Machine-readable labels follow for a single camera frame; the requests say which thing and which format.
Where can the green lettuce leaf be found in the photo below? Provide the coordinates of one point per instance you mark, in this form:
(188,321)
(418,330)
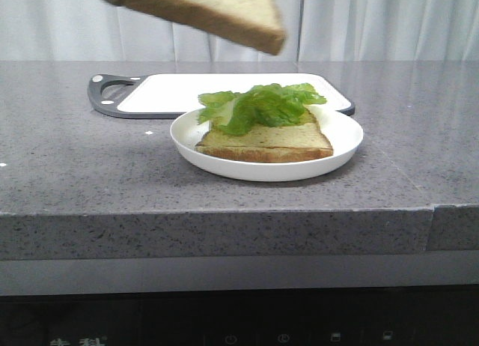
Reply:
(272,105)

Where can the bread slice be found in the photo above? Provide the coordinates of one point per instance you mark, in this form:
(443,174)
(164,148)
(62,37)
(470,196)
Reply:
(253,23)
(289,144)

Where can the white round plate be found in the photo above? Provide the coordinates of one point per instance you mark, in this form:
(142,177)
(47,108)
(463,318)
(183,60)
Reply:
(344,133)

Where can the white grey cutting board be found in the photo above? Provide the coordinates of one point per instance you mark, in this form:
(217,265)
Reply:
(169,95)

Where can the black appliance control panel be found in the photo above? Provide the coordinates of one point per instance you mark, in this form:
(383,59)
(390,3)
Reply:
(429,315)

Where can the white curtain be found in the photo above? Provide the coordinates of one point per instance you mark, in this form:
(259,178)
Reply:
(317,30)

